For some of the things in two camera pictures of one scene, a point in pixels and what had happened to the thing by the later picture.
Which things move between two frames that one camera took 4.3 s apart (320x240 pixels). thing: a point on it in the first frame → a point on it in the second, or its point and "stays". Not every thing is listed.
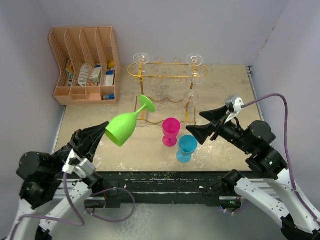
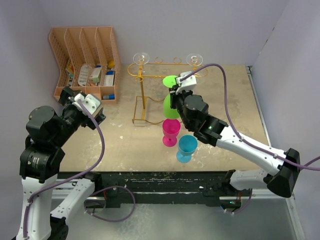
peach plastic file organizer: x=88 y=65 stays
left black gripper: x=84 y=141 → x=66 y=92
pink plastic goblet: x=171 y=127 stays
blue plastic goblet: x=187 y=145 stays
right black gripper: x=202 y=131 → x=174 y=96
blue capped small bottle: x=110 y=96 stays
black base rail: x=140 y=189 stays
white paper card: x=83 y=75 stays
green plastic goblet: x=121 y=127 → x=169 y=81
